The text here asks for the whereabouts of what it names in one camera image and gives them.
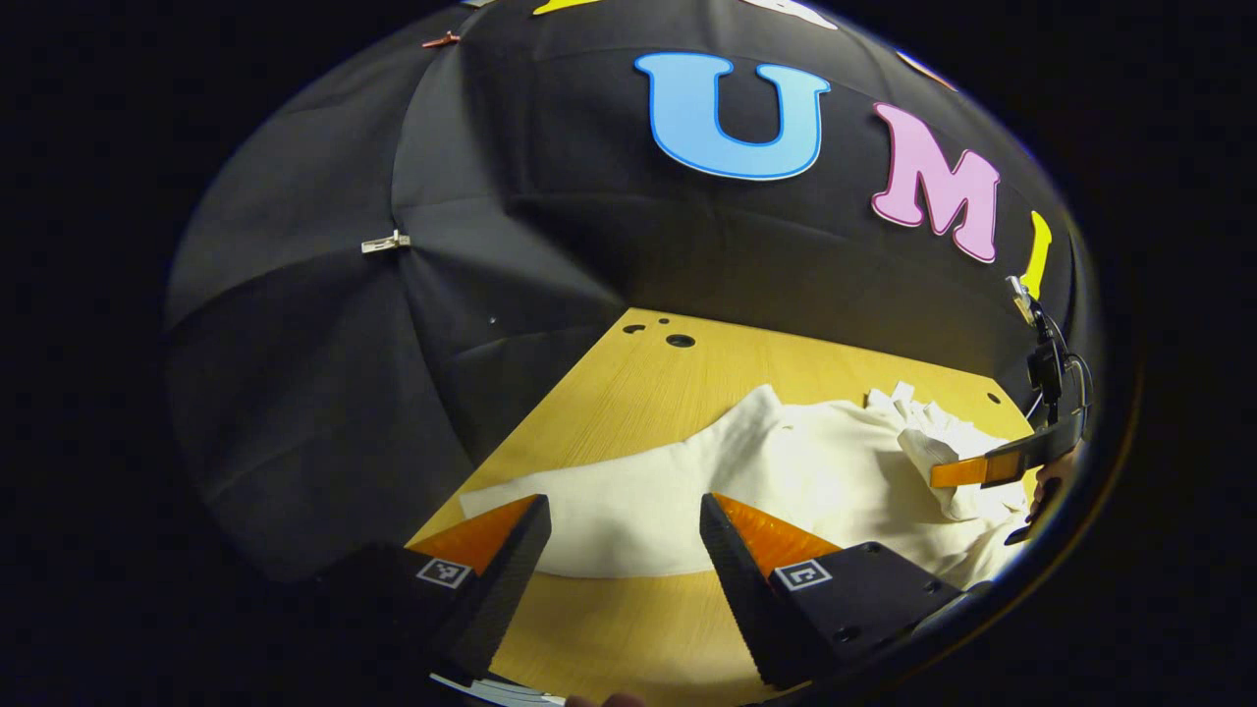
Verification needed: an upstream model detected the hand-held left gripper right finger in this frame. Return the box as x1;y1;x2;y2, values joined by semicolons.
699;493;968;690

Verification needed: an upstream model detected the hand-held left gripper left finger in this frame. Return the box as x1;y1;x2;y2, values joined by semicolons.
324;494;553;683

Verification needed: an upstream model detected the white sweatshirt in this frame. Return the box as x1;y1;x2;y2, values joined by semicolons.
460;383;1032;590

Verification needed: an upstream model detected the black backdrop cloth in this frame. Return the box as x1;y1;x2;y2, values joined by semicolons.
165;0;1101;590

